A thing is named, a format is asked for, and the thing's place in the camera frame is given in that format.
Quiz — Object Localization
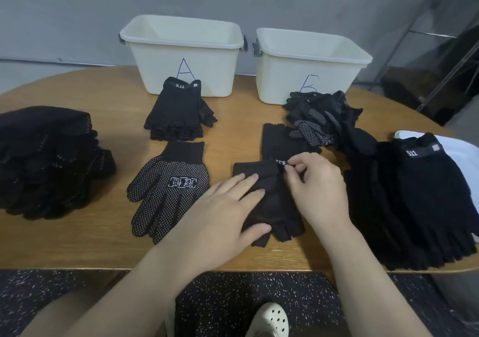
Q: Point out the person's right forearm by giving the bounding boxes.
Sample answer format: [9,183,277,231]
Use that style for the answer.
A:
[322,213,435,337]

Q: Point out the person's left hand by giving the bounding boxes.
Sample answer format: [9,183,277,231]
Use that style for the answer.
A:
[153,173,272,278]

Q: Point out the person's left forearm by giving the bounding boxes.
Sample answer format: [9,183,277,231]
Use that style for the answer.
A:
[63,251,196,337]

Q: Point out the stack of black gloves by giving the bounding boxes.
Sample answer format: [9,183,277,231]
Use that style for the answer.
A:
[0,106,118,220]

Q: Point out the white flat tray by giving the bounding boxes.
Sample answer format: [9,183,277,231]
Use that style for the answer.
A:
[394,129,479,237]

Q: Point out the black strapped glove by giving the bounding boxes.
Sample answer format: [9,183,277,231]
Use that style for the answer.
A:
[232,161,306,248]

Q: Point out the pile of black gloves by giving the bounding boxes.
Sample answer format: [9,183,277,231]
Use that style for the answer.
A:
[283,89,379,154]
[0,106,118,220]

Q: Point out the person's left leg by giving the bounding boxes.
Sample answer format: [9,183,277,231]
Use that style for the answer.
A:
[18,284,106,337]

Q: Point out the grey wall pipe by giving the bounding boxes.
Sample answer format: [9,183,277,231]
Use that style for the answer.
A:
[0,57,124,67]

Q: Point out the metal rack frame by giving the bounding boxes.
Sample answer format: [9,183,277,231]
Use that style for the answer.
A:
[374,0,479,124]

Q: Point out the person's right white shoe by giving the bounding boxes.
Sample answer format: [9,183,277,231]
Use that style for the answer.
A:
[245,302,290,337]

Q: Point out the person's right hand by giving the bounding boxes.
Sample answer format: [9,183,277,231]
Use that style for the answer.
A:
[283,152,353,233]

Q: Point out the white plastic bin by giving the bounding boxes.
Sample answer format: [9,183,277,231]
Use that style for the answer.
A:
[120,14,248,98]
[253,27,374,105]

